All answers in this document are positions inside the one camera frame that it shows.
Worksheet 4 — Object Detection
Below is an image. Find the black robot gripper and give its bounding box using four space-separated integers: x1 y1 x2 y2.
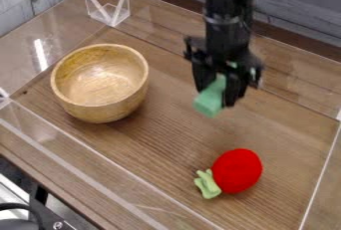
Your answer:
183 16 264 108

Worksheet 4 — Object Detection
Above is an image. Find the green foam block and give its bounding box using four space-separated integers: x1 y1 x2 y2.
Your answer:
193 75 226 117

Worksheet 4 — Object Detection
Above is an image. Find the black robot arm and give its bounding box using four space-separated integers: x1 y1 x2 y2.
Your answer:
183 0 264 114

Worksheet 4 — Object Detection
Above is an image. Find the brown wooden bowl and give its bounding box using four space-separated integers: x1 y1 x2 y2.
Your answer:
51 44 150 123

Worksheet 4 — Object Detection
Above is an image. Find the red plush strawberry toy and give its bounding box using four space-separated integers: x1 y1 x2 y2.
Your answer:
193 148 264 199

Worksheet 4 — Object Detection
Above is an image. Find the clear acrylic corner bracket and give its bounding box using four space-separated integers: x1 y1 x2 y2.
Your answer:
86 0 131 28

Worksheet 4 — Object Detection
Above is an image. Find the clear acrylic tray wall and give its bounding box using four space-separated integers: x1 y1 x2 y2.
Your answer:
0 92 222 230

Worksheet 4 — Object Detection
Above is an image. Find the black table leg bracket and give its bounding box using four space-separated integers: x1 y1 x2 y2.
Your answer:
27 182 79 230

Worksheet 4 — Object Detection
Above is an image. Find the black cable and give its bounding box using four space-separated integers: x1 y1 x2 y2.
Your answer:
0 202 43 230

